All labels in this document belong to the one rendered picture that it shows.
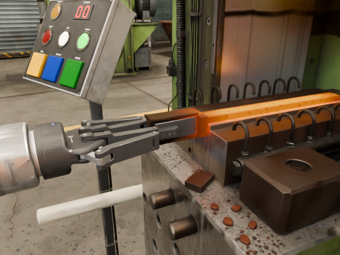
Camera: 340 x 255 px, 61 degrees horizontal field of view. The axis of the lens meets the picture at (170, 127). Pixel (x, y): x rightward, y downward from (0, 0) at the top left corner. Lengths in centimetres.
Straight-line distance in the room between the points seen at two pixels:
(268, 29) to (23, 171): 62
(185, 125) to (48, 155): 21
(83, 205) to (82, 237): 86
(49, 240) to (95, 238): 25
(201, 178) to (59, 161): 21
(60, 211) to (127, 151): 55
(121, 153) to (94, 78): 44
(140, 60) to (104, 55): 512
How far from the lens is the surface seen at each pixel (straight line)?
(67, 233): 182
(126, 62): 545
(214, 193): 45
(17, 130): 40
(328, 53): 91
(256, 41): 76
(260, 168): 40
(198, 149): 52
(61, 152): 39
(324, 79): 92
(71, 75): 84
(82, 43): 86
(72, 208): 92
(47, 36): 103
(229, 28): 71
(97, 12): 87
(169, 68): 89
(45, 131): 40
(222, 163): 46
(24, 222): 199
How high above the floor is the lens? 117
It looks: 23 degrees down
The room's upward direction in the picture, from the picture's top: straight up
